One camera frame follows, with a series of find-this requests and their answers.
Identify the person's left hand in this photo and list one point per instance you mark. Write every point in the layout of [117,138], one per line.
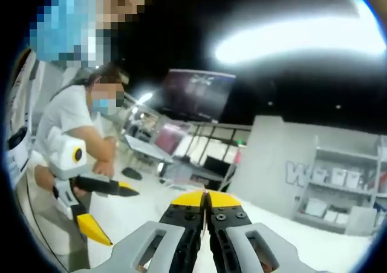
[43,179]

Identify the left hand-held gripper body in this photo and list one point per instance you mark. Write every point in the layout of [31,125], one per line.
[65,155]

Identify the long ceiling light strip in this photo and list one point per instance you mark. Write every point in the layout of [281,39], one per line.
[287,43]

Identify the pink hanging item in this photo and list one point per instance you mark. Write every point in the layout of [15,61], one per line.
[238,158]

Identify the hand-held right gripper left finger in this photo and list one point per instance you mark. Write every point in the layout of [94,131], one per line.
[151,248]

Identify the monitor with pink screen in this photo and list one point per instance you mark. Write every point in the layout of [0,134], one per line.
[172,138]

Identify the person's light work coat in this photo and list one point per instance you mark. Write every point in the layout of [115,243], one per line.
[51,224]

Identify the black monitor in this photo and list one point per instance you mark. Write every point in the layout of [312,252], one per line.
[216,165]

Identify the hanging dark display screen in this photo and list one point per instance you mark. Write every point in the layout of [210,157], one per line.
[199,94]

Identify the grey metal shelf unit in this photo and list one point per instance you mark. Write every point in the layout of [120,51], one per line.
[361,221]

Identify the grey counter cabinet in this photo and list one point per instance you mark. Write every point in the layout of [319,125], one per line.
[178,173]

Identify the row of white storage boxes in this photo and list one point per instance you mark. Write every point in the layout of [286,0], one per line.
[338,176]

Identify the height-adjustable desk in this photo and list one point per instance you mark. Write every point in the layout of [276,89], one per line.
[148,150]

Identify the white chest-worn device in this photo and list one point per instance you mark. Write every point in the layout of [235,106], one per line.
[19,146]

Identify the black computer mouse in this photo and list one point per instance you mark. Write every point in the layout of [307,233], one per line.
[131,173]

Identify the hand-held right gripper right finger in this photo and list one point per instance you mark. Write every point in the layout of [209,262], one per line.
[242,248]

